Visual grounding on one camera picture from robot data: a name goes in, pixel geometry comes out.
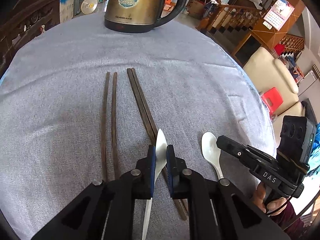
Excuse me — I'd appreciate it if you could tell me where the grey tablecloth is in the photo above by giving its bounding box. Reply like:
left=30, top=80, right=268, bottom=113
left=1, top=13, right=276, bottom=239

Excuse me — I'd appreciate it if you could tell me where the red plastic chair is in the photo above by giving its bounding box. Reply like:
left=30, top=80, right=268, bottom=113
left=260, top=87, right=283, bottom=120

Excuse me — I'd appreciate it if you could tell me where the wooden stair railing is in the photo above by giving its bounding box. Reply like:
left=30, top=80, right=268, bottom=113
left=196, top=0, right=266, bottom=34

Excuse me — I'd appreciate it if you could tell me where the person's right hand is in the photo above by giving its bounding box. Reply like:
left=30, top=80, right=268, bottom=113
left=251, top=182, right=291, bottom=215

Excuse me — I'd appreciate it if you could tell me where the small white fan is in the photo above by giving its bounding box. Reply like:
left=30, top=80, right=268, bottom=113
left=80, top=0, right=98, bottom=15

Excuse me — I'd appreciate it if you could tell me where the gold electric kettle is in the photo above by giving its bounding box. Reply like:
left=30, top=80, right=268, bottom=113
left=104, top=0, right=187, bottom=33

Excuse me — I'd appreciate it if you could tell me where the white plastic spoon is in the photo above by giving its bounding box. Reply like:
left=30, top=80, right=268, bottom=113
left=142, top=129, right=167, bottom=240
left=201, top=132, right=224, bottom=180

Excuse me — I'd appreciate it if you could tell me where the wall calendar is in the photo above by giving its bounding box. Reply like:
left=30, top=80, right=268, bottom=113
left=263, top=0, right=295, bottom=31

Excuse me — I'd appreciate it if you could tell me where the cream sofa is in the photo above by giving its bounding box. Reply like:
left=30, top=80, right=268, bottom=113
left=243, top=47, right=305, bottom=144

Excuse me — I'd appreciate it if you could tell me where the carved dark wooden sideboard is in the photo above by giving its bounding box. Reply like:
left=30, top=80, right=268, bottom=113
left=1, top=0, right=60, bottom=76

